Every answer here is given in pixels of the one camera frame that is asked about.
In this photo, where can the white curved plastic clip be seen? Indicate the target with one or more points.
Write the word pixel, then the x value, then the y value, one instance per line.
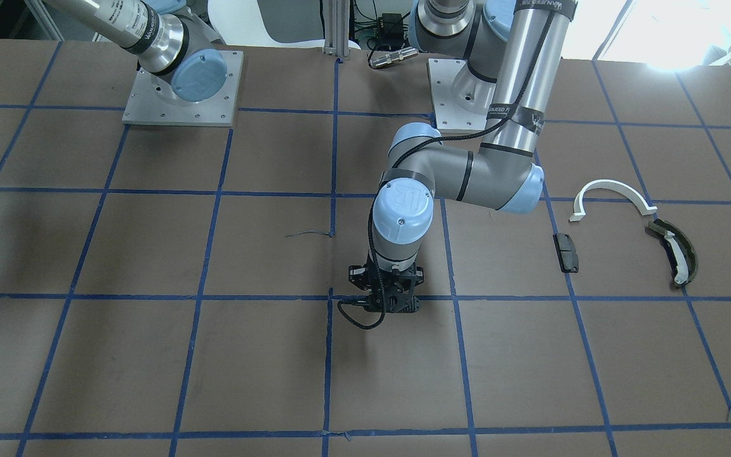
pixel 627 191

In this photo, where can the black power adapter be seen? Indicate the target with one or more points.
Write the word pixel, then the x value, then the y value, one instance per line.
pixel 390 26

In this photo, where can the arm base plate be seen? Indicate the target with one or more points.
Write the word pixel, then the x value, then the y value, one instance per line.
pixel 153 103
pixel 451 95

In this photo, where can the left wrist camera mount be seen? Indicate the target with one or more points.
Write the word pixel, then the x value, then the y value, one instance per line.
pixel 392 299

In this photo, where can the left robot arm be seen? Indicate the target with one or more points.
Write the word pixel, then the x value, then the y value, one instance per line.
pixel 511 50

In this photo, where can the silver cylindrical connector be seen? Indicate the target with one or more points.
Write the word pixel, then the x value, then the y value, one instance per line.
pixel 391 58

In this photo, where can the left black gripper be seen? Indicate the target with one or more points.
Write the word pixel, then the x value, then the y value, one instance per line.
pixel 357 274

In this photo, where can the dark green brake shoe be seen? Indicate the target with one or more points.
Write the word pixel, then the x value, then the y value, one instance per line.
pixel 680 251

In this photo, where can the aluminium frame post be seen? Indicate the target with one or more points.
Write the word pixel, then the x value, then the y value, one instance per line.
pixel 335 22

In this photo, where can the black brake pad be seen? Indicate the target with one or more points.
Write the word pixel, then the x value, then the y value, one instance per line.
pixel 566 253

